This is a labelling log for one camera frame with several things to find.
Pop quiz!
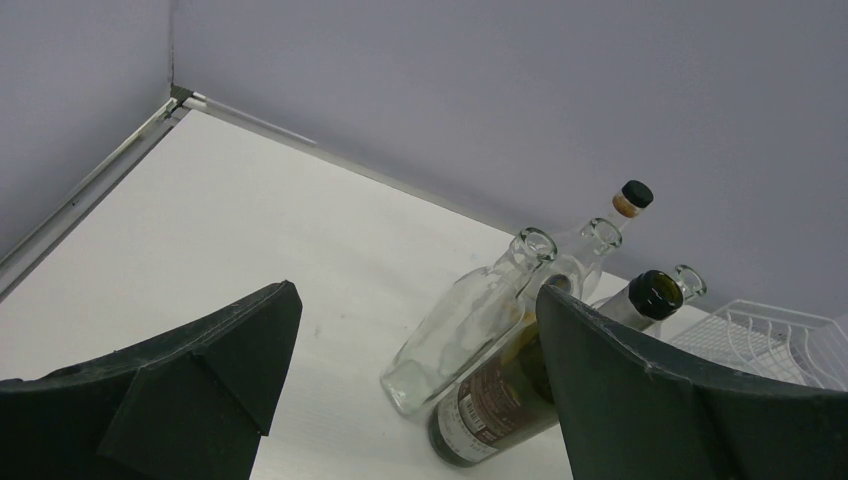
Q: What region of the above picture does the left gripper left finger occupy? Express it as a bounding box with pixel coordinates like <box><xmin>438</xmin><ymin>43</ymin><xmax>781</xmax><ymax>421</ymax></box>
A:
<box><xmin>1</xmin><ymin>281</ymin><xmax>302</xmax><ymax>479</ymax></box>

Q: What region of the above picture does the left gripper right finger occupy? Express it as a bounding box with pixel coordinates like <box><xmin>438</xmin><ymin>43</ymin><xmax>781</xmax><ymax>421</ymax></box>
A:
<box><xmin>536</xmin><ymin>286</ymin><xmax>847</xmax><ymax>479</ymax></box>

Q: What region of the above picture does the white wire wine rack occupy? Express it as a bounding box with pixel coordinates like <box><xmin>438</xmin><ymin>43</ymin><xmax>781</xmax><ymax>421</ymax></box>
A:
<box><xmin>663</xmin><ymin>300</ymin><xmax>847</xmax><ymax>392</ymax></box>

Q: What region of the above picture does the clear slim glass bottle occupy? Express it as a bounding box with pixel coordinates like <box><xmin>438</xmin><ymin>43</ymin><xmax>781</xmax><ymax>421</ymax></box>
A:
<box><xmin>645</xmin><ymin>264</ymin><xmax>708</xmax><ymax>339</ymax></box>

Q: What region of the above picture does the clear round bottle black cap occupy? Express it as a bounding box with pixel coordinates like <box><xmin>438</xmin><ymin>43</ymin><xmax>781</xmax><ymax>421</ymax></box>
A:
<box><xmin>556</xmin><ymin>180</ymin><xmax>656</xmax><ymax>240</ymax></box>

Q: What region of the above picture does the clear square glass bottle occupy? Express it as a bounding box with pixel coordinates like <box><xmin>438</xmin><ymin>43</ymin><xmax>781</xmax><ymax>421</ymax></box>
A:
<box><xmin>380</xmin><ymin>227</ymin><xmax>558</xmax><ymax>417</ymax></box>

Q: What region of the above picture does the clear tall glass bottle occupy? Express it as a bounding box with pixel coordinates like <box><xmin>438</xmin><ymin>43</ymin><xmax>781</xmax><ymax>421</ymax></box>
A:
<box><xmin>523</xmin><ymin>217</ymin><xmax>624</xmax><ymax>306</ymax></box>

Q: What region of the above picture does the dark green wine bottle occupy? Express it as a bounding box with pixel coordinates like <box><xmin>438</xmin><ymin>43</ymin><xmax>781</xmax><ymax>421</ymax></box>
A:
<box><xmin>427</xmin><ymin>270</ymin><xmax>681</xmax><ymax>468</ymax></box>

